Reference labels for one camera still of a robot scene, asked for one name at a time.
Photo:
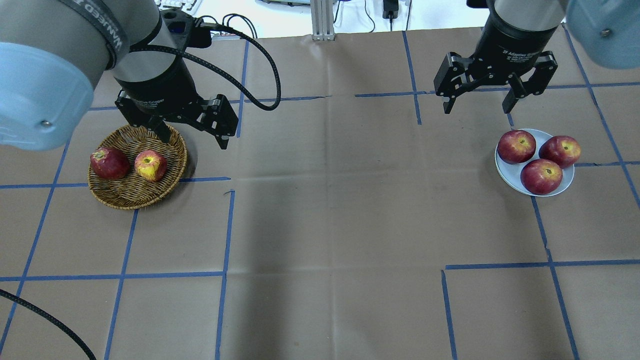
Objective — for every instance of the light blue plate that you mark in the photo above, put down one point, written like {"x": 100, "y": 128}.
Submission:
{"x": 511, "y": 173}

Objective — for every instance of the red yellow apple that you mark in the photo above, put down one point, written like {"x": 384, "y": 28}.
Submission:
{"x": 150, "y": 165}

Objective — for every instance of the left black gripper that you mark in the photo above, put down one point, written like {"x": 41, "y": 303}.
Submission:
{"x": 159, "y": 89}

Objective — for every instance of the white keyboard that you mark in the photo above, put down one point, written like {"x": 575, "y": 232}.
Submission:
{"x": 189, "y": 7}

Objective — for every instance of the red apple plate right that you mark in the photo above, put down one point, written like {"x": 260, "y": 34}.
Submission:
{"x": 565, "y": 151}

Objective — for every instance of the red apple plate left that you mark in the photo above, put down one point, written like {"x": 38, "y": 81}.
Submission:
{"x": 516, "y": 147}

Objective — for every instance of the red apple plate front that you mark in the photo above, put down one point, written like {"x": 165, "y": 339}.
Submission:
{"x": 541, "y": 176}

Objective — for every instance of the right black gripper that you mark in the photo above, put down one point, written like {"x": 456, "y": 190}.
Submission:
{"x": 511, "y": 46}

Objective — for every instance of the aluminium frame post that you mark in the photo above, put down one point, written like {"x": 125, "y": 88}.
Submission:
{"x": 322, "y": 17}

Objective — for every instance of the black power adapter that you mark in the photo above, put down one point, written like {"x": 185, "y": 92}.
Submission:
{"x": 390, "y": 9}

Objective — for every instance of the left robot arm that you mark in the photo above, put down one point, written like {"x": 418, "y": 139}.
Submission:
{"x": 54, "y": 52}

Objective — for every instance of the red apple plate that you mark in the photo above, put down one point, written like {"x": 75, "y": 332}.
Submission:
{"x": 541, "y": 176}
{"x": 565, "y": 151}
{"x": 516, "y": 147}

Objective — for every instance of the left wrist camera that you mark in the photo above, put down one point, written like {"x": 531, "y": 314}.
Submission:
{"x": 185, "y": 30}

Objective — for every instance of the dark red apple in basket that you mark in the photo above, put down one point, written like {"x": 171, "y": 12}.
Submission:
{"x": 109, "y": 163}

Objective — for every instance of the woven wicker basket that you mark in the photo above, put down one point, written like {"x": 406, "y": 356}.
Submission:
{"x": 132, "y": 191}

